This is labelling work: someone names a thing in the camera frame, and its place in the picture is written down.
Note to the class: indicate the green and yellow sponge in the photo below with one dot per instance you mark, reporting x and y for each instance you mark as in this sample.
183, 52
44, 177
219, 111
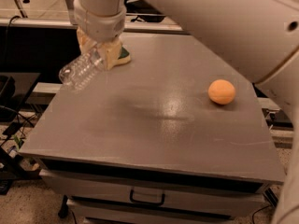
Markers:
124, 57

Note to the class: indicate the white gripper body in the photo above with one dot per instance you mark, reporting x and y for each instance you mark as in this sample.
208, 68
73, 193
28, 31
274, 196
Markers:
100, 28

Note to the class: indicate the orange fruit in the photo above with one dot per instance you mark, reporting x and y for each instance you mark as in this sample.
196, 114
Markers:
221, 92

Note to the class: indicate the metal railing with posts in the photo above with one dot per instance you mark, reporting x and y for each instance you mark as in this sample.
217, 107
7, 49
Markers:
59, 14

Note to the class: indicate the grey drawer cabinet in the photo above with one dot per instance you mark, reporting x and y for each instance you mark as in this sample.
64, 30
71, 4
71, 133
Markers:
150, 126

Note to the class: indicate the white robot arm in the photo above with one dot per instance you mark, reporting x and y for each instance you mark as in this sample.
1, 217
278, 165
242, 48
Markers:
258, 38

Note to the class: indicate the black side table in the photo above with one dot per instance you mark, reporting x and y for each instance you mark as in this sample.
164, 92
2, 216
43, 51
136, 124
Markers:
15, 88

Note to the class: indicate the black drawer handle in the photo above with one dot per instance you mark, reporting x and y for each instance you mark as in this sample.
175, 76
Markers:
146, 198

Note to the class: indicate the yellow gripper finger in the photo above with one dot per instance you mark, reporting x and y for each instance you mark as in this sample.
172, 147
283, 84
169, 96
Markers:
84, 41
110, 53

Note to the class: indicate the clear plastic water bottle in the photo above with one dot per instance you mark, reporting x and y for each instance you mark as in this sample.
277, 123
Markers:
78, 74

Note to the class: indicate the black office chair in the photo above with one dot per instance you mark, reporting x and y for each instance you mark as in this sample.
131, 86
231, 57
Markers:
143, 11

